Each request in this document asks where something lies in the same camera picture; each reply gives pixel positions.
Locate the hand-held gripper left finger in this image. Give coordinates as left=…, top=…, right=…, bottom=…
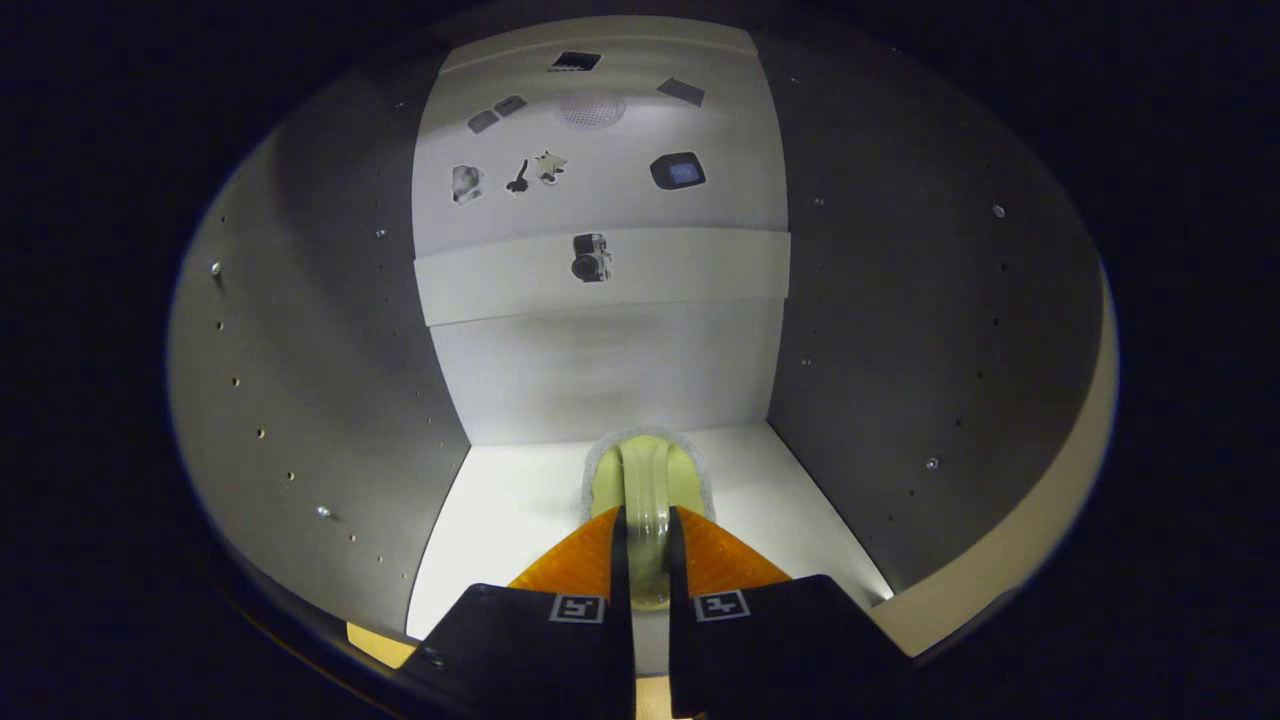
left=400, top=505, right=636, bottom=720

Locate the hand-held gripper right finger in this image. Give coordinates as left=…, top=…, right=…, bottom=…
left=668, top=505, right=913, bottom=720

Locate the translucent pale cup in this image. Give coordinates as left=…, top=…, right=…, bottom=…
left=582, top=432, right=717, bottom=611

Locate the grey cabinet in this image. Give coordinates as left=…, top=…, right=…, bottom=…
left=168, top=15, right=1106, bottom=641

